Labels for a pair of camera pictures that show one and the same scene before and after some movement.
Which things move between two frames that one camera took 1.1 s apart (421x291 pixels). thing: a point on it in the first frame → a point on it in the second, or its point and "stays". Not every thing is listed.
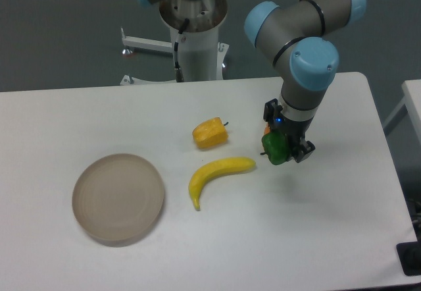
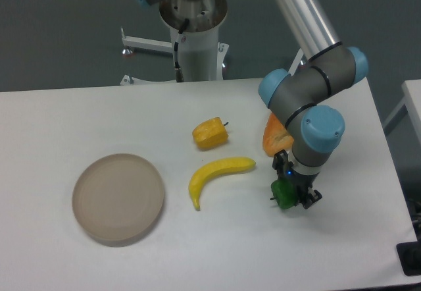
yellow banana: x=214 y=168 stays
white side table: x=412 y=100 stays
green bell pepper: x=276 y=147 → x=285 y=193
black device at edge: x=410 y=256 stays
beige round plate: x=117 y=199 stays
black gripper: x=294 y=132 → x=302 y=182
